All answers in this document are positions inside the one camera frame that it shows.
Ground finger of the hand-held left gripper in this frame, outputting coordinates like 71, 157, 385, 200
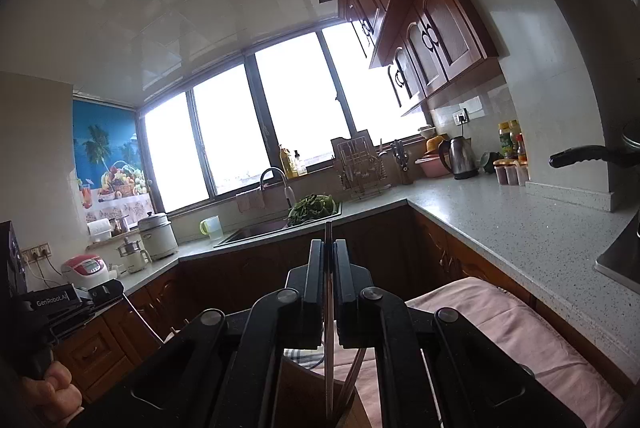
87, 279, 126, 307

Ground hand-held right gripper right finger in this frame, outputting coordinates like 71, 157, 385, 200
333, 238, 586, 428

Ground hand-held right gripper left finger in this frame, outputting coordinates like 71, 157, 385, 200
75, 238, 326, 428

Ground brown wooden utensil holder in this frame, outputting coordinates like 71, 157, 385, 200
277, 352, 373, 428

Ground person's left hand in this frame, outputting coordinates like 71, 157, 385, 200
42, 362, 87, 424

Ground pink and white rice cooker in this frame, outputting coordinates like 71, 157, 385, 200
61, 255, 113, 291

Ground small white electric pot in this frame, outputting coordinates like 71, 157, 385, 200
117, 242, 152, 276

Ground paper towel roll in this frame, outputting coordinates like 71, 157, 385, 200
87, 218, 113, 244

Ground brown wooden lower cabinets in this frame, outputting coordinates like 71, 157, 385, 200
50, 203, 601, 409

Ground large white cooking pot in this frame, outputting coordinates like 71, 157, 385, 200
137, 211, 179, 261

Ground bowl of green vegetables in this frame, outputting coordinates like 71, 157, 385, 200
287, 193, 337, 226

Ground kitchen sink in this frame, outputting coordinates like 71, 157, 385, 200
215, 201, 346, 249

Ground metal kitchen faucet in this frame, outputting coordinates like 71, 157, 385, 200
260, 167, 294, 209

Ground hanging dish cloth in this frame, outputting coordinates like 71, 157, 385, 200
236, 188, 266, 214

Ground green and white pitcher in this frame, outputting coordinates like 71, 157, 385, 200
200, 215, 223, 240

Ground metal dish rack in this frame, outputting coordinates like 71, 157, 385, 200
331, 131, 391, 201

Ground pink plastic basin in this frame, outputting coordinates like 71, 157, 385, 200
415, 153, 451, 179

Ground grey kitchen countertop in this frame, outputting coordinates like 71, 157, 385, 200
115, 173, 640, 379

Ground steel electric kettle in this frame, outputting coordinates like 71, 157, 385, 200
439, 135, 481, 180

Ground large kitchen window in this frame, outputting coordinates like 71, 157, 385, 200
137, 23, 431, 214

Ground spice jars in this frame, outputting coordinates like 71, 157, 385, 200
494, 158, 530, 186

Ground condiment bottles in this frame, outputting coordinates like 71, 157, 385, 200
497, 121, 528, 161

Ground black wok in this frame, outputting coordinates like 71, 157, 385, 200
549, 121, 640, 169

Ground gas stove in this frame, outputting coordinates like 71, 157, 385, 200
594, 213, 640, 294

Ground wall socket strip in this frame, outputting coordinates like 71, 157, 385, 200
20, 243, 53, 264

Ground fruit and palm wall poster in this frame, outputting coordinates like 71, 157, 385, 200
72, 101, 151, 209

